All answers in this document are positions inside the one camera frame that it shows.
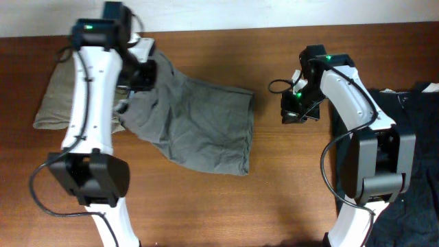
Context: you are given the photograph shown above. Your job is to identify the grey shorts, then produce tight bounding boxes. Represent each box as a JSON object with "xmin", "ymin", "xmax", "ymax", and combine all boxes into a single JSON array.
[{"xmin": 119, "ymin": 50, "xmax": 254, "ymax": 176}]

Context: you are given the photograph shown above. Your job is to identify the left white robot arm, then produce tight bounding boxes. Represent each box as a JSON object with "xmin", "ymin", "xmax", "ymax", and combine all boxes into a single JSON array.
[{"xmin": 44, "ymin": 17, "xmax": 157, "ymax": 246}]

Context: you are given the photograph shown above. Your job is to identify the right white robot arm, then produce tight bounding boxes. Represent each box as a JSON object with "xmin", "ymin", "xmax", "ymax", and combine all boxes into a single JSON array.
[{"xmin": 281, "ymin": 45, "xmax": 416, "ymax": 246}]

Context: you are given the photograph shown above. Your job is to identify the folded khaki shorts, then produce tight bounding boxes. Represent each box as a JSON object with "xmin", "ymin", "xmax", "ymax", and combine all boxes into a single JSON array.
[{"xmin": 32, "ymin": 46, "xmax": 126, "ymax": 134}]

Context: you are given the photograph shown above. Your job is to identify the dark navy garment pile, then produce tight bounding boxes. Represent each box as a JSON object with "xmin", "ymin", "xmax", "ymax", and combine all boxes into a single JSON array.
[{"xmin": 328, "ymin": 83, "xmax": 438, "ymax": 246}]

